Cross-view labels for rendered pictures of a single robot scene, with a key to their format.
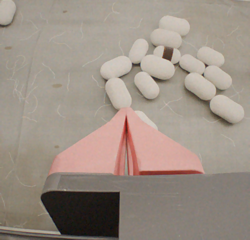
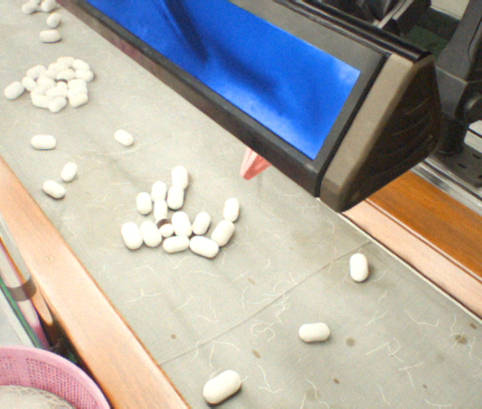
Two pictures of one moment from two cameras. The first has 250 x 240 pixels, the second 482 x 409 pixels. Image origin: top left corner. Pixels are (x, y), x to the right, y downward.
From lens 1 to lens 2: 0.54 m
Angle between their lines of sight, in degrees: 55
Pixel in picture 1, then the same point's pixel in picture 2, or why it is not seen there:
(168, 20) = (135, 234)
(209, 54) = (146, 200)
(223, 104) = (182, 175)
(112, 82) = (220, 233)
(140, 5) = (118, 279)
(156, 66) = (185, 218)
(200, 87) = (178, 192)
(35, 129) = (294, 269)
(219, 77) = (161, 187)
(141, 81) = (204, 222)
